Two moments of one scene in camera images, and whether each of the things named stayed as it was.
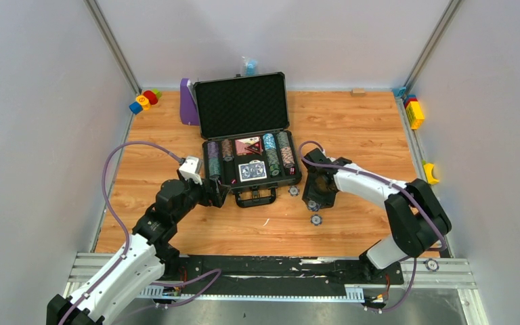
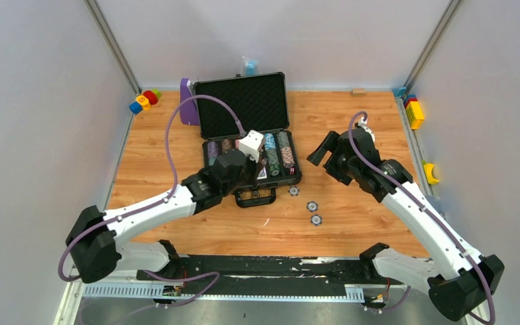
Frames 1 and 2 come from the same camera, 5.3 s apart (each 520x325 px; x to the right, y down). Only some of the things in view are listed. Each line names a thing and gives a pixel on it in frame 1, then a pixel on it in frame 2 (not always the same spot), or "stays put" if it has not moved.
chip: [294, 190] stays put
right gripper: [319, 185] to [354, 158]
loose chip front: [316, 219] stays put
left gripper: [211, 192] to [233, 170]
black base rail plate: [277, 271] stays put
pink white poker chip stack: [288, 158] stays put
